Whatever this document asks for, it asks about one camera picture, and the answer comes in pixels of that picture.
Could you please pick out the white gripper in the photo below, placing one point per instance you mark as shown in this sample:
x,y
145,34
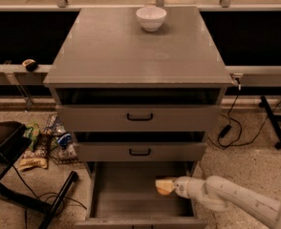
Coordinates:
x,y
181,186

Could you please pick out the orange fruit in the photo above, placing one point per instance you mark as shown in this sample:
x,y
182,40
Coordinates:
x,y
163,192

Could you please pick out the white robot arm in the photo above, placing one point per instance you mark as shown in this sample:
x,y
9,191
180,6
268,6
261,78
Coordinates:
x,y
215,193

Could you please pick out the grey open bottom drawer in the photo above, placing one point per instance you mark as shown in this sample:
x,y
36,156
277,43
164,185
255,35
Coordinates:
x,y
123,195

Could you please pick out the grey middle drawer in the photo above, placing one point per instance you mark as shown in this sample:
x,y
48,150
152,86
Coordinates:
x,y
140,151

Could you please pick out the grey drawer cabinet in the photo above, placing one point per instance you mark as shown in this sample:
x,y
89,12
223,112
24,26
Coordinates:
x,y
109,60

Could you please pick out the grey top drawer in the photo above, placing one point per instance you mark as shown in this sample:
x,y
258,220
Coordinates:
x,y
144,119

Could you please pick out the black wheeled stand leg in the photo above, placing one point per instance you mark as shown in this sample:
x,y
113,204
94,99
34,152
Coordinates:
x,y
275,119

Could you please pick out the green snack bag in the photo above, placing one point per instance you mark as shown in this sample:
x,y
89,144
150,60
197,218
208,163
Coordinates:
x,y
32,131

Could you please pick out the yellow snack bag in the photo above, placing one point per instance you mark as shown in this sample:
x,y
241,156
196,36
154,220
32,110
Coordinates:
x,y
36,159

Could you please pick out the white ceramic bowl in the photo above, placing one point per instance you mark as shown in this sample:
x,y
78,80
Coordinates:
x,y
151,18

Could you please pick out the black tape measure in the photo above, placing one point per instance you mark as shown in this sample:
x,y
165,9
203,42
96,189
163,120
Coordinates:
x,y
30,65

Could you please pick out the wire basket with items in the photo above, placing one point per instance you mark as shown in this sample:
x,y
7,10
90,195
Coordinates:
x,y
62,146

